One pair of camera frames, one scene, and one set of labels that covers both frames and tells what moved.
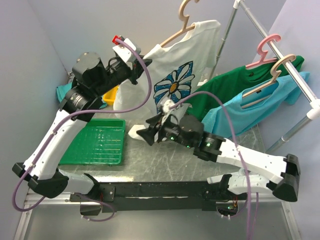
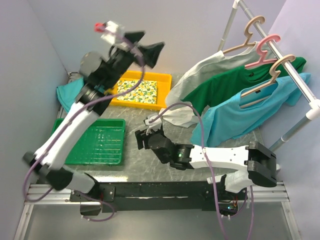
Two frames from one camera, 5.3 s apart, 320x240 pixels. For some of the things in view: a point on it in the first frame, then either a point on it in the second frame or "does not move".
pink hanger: x=262 y=53 does not move
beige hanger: x=184 y=17 → x=246 y=29
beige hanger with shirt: x=290 y=57 does not move
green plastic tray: x=100 y=142 does not move
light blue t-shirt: x=244 y=113 does not move
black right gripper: x=148 y=134 → x=138 y=134
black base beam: x=155 y=197 does not move
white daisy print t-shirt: x=173 y=74 → x=178 y=112
